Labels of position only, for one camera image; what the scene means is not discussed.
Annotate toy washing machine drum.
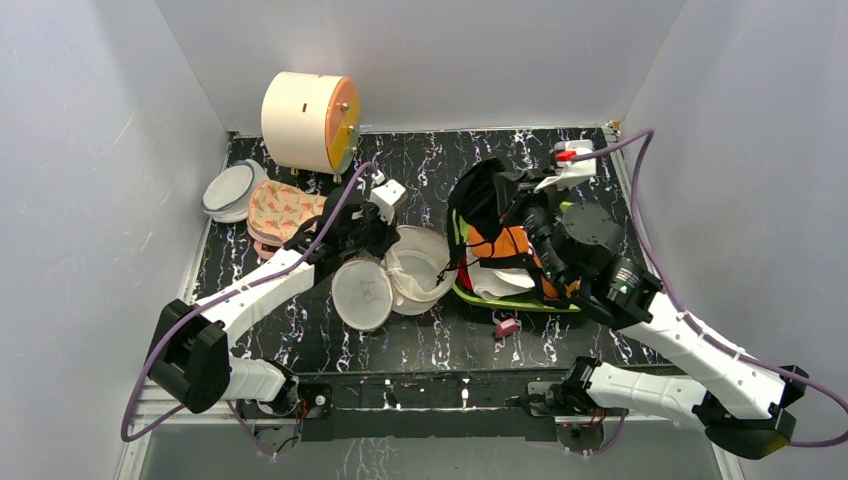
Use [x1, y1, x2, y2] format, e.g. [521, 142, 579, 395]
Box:
[261, 72, 361, 177]

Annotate white garment in basin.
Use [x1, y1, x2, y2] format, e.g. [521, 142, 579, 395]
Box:
[465, 248, 535, 300]

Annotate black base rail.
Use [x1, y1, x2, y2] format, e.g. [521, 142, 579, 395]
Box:
[235, 370, 627, 444]

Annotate small pink clip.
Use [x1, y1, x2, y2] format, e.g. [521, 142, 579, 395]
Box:
[493, 317, 521, 340]

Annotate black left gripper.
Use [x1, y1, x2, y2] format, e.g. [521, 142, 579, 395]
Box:
[341, 201, 401, 261]

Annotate black bra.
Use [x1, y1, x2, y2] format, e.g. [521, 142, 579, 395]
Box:
[438, 158, 505, 282]

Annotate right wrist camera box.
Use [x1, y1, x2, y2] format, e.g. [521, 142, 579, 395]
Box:
[533, 140, 597, 193]

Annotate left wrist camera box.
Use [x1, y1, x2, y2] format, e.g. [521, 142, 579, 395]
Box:
[368, 170, 407, 224]

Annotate orange bra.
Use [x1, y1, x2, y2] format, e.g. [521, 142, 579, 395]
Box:
[466, 226, 580, 303]

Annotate green plastic basin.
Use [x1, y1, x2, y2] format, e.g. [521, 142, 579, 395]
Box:
[452, 220, 579, 313]

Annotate white mesh laundry bag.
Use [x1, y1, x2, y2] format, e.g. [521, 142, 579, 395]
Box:
[331, 225, 457, 332]

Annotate floral print laundry bag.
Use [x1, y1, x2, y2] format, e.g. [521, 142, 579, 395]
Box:
[247, 180, 326, 260]

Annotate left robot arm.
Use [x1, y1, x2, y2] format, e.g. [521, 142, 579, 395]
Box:
[144, 180, 407, 416]

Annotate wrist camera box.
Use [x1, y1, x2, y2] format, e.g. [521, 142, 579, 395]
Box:
[368, 170, 407, 224]
[533, 140, 597, 193]

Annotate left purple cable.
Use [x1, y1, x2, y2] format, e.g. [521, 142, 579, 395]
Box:
[120, 160, 376, 443]

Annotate small blue-rimmed mesh bag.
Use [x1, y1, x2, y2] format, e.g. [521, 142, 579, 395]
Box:
[201, 159, 269, 224]

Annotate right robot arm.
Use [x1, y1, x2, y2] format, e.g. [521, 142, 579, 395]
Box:
[493, 173, 804, 460]

